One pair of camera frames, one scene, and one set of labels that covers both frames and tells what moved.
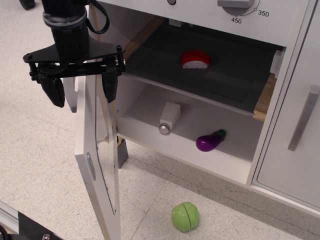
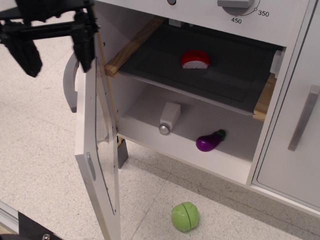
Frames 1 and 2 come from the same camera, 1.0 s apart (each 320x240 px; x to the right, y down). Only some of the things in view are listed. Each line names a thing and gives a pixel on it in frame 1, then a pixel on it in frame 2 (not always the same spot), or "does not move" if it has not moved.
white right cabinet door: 289,164 does not move
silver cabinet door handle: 304,118 does not move
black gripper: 74,54 -> 18,35
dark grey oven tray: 229,70 does not move
